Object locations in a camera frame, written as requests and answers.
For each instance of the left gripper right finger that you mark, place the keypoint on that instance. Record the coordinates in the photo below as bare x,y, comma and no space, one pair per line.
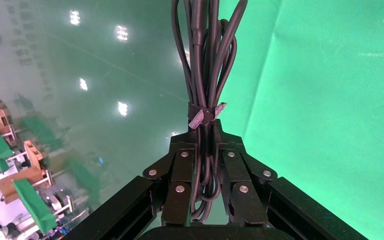
241,179

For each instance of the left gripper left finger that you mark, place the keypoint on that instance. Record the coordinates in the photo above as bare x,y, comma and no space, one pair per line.
178,172

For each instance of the green table cloth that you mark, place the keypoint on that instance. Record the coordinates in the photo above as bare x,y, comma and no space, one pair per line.
328,116

